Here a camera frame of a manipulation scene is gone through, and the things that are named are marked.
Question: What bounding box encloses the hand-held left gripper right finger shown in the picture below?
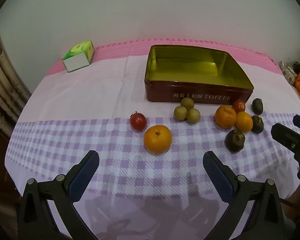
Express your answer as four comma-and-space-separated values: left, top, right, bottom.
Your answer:
202, 151, 285, 240

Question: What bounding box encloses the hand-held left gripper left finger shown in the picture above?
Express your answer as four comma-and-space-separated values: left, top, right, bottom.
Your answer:
17, 150, 100, 240

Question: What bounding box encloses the green-brown longan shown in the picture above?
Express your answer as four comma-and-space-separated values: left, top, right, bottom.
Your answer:
180, 97, 195, 110
174, 106, 189, 122
186, 108, 201, 124

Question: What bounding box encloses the large orange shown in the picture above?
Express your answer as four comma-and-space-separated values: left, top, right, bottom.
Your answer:
143, 125, 172, 154

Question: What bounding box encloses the red tomato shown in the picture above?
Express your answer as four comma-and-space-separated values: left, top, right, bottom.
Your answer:
130, 112, 147, 132
232, 99, 246, 113

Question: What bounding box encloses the red tin box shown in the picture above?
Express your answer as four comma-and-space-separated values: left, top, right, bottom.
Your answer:
144, 45, 254, 105

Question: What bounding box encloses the small oval orange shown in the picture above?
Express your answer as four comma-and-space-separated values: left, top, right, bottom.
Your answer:
235, 112, 253, 132

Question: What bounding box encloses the patterned bag at right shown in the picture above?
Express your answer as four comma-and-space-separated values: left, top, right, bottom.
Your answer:
280, 60, 300, 83

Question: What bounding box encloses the pink purple checked tablecloth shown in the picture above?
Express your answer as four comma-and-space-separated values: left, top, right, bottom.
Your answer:
4, 39, 300, 240

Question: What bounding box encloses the green tissue box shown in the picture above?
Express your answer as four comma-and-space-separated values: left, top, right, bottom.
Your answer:
62, 40, 94, 73

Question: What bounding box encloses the bamboo furniture frame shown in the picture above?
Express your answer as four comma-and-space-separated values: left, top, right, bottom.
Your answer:
0, 20, 32, 138

